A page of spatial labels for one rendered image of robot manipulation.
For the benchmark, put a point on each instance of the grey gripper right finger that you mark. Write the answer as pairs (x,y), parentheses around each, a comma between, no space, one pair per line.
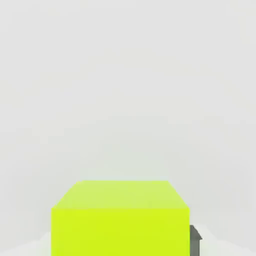
(194,244)

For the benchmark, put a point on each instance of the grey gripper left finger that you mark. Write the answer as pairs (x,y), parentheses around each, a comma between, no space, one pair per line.
(38,249)

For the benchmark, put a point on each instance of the small yellow-green cube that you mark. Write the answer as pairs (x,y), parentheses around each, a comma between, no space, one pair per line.
(120,230)

